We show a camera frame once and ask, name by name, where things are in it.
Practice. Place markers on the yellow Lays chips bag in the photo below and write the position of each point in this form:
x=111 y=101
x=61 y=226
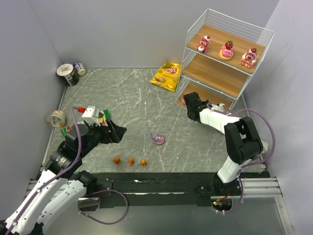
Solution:
x=167 y=76

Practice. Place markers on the pink bear cake toy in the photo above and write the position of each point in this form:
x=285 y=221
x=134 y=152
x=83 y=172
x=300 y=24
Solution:
x=249 y=58

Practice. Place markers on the pink bear cream hat toy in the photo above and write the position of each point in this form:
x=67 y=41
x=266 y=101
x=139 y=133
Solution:
x=203 y=44

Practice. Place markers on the blue white tipped can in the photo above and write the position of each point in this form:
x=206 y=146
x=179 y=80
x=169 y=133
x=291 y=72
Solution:
x=79 y=68

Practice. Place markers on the pink bear strawberry donut toy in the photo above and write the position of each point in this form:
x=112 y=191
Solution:
x=227 y=51

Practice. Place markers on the silver top tin can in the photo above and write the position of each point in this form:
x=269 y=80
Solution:
x=265 y=146

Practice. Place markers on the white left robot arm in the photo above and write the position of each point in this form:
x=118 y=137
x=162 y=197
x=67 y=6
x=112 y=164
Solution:
x=58 y=184

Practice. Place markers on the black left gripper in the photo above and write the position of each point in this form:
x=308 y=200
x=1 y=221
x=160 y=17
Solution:
x=107 y=132

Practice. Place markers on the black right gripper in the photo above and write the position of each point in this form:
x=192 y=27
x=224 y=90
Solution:
x=192 y=102

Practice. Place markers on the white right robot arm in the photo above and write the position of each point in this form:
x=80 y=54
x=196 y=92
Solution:
x=241 y=137

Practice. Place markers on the black labelled can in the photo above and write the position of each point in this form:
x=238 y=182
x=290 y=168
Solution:
x=69 y=75

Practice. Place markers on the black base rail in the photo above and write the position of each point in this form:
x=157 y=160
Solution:
x=159 y=189

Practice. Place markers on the green cassava chips bag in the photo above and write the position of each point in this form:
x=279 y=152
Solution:
x=101 y=118

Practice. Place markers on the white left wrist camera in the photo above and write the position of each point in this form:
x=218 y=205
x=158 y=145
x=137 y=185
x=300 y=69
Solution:
x=90 y=115

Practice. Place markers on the purple bunny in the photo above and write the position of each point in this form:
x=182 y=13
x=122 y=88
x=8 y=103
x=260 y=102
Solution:
x=157 y=138

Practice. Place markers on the orange bear toy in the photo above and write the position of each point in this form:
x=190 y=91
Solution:
x=143 y=162
x=130 y=161
x=116 y=160

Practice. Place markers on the white wire wooden shelf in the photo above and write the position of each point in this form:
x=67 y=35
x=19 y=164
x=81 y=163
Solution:
x=213 y=78

